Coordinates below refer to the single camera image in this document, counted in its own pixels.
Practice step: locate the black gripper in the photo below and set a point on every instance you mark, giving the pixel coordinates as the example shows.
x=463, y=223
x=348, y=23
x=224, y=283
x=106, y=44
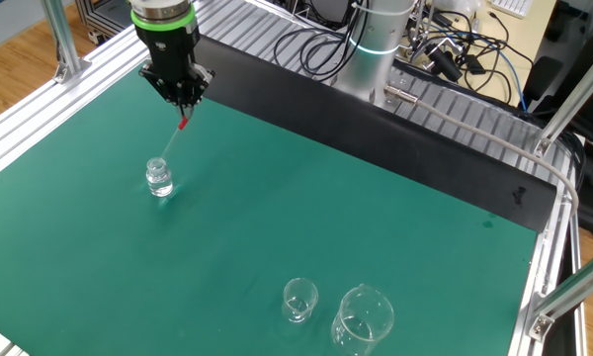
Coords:
x=170, y=49

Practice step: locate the glass dropper with red bulb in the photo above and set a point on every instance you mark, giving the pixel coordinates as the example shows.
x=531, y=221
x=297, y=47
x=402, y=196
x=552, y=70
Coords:
x=183, y=123

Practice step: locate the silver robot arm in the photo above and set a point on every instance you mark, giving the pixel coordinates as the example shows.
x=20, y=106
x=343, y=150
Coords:
x=375, y=74

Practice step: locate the small clear glass bottle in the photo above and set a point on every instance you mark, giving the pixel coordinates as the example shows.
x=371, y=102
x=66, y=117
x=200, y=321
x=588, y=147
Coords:
x=159, y=180

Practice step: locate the green table mat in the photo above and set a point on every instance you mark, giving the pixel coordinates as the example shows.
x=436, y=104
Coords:
x=128, y=272

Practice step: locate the small glass beaker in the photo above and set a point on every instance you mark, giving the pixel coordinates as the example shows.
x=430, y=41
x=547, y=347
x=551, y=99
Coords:
x=299, y=301

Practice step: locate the black rubber mat strip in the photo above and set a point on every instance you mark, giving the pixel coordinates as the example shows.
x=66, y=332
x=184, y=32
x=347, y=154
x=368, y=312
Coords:
x=425, y=163

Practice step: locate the black cylindrical device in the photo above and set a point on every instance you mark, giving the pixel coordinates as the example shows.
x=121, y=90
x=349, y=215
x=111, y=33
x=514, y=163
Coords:
x=445, y=64

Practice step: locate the black power adapter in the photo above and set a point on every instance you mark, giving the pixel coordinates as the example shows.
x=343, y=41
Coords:
x=474, y=64

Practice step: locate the large glass beaker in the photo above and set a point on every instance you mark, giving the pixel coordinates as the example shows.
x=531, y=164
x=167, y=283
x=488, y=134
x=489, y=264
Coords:
x=361, y=321

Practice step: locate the white keyboard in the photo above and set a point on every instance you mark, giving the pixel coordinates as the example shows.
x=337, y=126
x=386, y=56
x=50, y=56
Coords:
x=514, y=6

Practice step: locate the beige desk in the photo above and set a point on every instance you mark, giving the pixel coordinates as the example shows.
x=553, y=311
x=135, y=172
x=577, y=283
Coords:
x=533, y=34

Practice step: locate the black striped cart frame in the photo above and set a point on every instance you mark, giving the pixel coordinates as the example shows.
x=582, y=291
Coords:
x=94, y=20

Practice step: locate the aluminium frame post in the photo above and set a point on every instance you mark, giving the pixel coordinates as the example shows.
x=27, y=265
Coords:
x=573, y=292
x=61, y=34
x=573, y=99

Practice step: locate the aluminium profile table frame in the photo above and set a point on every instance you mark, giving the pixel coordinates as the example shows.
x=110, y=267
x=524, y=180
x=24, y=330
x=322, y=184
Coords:
x=29, y=121

